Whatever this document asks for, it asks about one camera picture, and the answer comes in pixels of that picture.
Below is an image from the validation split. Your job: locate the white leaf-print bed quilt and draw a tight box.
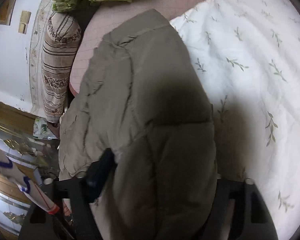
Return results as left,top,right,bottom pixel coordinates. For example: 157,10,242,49
171,0,300,239

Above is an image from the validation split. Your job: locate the pink quilted blanket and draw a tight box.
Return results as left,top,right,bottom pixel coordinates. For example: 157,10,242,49
69,0,205,96

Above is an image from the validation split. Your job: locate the beige striped pillow left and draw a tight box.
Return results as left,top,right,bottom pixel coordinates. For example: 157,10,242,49
41,12,82,123

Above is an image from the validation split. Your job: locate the wooden glass-front cabinet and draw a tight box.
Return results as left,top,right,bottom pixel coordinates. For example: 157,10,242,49
0,102,58,239

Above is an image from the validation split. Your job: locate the olive green padded jacket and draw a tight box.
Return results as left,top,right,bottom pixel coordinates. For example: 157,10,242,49
59,10,217,239

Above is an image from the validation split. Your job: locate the beige wall switch plate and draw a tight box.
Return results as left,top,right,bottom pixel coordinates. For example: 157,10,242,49
18,10,31,34

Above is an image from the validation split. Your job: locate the wooden framed wall panel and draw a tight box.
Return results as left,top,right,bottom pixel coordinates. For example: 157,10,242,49
0,0,16,25

